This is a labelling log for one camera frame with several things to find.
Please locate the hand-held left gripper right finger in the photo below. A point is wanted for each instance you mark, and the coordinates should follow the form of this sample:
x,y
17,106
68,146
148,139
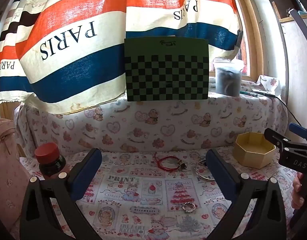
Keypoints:
x,y
219,172

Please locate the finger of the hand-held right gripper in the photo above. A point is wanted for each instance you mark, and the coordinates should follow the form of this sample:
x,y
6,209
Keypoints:
x,y
299,130
278,140

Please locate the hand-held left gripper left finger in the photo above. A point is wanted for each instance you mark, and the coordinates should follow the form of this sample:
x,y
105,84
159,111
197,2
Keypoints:
x,y
86,172

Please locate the silver bangle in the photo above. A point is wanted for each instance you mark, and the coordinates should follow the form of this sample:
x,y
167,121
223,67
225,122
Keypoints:
x,y
199,173

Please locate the gold octagonal box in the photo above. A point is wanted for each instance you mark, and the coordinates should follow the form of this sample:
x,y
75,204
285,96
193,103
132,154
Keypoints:
x,y
253,155

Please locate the person's right hand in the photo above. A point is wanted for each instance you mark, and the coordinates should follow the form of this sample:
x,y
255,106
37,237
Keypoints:
x,y
296,192

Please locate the red capped dark bottle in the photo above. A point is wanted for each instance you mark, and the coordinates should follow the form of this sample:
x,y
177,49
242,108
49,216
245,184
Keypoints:
x,y
49,160

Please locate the white flat device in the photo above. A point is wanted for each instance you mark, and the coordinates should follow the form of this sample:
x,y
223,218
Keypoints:
x,y
263,92

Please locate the bear print cloth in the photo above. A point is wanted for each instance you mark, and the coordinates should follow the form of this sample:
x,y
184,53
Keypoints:
x,y
118,127

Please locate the christmas print cloth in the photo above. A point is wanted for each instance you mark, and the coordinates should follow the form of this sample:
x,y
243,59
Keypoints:
x,y
143,205

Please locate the pink bag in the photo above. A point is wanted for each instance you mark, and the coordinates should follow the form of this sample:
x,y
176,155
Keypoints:
x,y
8,170

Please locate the clear plastic container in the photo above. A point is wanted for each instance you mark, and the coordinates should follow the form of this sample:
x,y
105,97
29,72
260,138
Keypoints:
x,y
228,80

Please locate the grey metal bar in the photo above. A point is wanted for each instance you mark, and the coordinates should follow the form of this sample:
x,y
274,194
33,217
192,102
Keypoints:
x,y
301,25

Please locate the green checkered box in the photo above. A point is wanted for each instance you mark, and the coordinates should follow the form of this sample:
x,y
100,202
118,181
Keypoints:
x,y
166,72

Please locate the striped printed cloth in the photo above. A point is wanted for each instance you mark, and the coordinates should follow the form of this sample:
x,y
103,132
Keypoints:
x,y
81,55

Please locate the wooden window frame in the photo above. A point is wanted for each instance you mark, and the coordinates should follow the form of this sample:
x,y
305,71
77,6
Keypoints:
x,y
253,42

